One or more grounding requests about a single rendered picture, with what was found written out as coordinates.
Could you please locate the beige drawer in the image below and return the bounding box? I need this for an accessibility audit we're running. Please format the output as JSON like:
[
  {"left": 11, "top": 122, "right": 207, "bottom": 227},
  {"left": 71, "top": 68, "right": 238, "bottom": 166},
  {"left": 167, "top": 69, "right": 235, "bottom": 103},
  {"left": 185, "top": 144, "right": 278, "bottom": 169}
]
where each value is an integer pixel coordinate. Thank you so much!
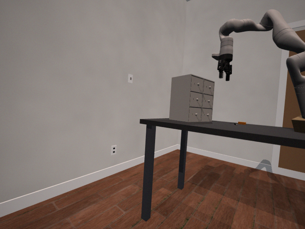
[
  {"left": 191, "top": 76, "right": 203, "bottom": 92},
  {"left": 203, "top": 80, "right": 214, "bottom": 95},
  {"left": 189, "top": 92, "right": 202, "bottom": 107},
  {"left": 188, "top": 107, "right": 201, "bottom": 121},
  {"left": 202, "top": 94, "right": 213, "bottom": 108},
  {"left": 201, "top": 108, "right": 212, "bottom": 121}
]

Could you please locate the white small chest of drawers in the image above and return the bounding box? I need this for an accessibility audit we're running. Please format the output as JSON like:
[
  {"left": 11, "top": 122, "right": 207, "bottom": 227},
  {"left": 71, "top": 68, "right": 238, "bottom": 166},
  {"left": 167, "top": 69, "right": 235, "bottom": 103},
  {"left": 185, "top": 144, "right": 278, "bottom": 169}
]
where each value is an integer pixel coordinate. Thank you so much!
[{"left": 169, "top": 74, "right": 215, "bottom": 122}]

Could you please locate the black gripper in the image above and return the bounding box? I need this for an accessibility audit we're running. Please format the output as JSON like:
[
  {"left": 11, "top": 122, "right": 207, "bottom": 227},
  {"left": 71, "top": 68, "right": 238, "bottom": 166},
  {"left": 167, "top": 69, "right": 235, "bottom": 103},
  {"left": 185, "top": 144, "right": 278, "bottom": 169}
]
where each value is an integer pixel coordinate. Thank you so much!
[{"left": 217, "top": 54, "right": 233, "bottom": 81}]

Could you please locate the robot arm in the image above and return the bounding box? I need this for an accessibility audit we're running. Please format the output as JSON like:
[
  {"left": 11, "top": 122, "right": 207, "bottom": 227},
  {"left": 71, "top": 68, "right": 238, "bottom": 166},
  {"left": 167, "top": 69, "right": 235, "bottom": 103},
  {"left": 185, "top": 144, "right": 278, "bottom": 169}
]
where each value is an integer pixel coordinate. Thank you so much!
[{"left": 212, "top": 9, "right": 305, "bottom": 119}]

